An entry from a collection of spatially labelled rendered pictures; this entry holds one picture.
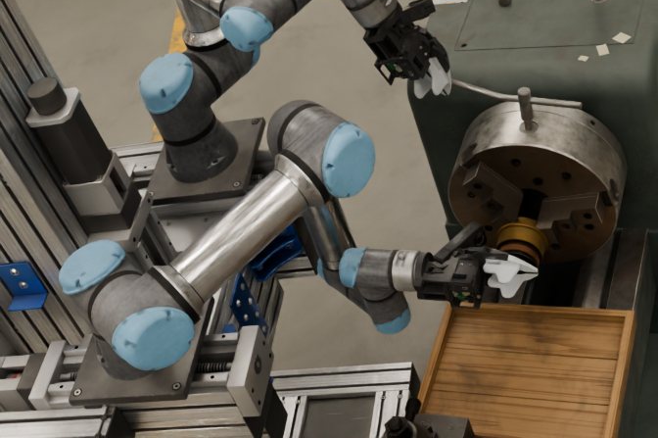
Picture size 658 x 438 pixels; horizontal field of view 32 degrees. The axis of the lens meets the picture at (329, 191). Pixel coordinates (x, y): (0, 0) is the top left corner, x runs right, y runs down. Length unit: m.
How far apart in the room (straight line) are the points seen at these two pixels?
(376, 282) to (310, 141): 0.34
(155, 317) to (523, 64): 0.86
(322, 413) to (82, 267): 1.31
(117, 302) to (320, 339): 1.76
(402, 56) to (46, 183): 0.68
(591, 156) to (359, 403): 1.24
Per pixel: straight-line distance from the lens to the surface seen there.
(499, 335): 2.25
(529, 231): 2.09
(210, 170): 2.36
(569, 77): 2.19
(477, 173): 2.10
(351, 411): 3.10
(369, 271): 2.12
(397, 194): 3.93
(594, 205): 2.10
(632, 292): 2.29
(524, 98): 2.05
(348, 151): 1.90
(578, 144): 2.10
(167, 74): 2.29
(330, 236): 2.19
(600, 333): 2.21
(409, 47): 1.93
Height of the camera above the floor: 2.59
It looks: 40 degrees down
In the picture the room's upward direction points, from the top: 22 degrees counter-clockwise
